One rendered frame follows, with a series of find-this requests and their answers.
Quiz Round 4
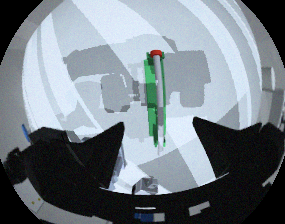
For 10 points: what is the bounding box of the grey pin with red head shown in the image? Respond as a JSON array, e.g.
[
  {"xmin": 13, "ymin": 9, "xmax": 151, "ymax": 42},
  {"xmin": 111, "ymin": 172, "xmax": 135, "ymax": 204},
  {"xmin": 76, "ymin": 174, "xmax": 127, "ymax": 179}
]
[{"xmin": 150, "ymin": 49, "xmax": 163, "ymax": 157}]

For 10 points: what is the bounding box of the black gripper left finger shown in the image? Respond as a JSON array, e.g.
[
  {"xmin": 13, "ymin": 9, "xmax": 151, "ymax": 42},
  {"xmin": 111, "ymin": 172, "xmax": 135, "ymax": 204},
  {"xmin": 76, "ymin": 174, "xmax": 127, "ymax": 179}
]
[{"xmin": 49, "ymin": 123, "xmax": 125, "ymax": 189}]

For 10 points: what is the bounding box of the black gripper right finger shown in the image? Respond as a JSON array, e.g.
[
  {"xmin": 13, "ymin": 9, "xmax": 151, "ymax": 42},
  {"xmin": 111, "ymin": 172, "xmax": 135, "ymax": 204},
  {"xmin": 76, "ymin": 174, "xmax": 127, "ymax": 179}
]
[{"xmin": 191, "ymin": 116, "xmax": 262, "ymax": 179}]

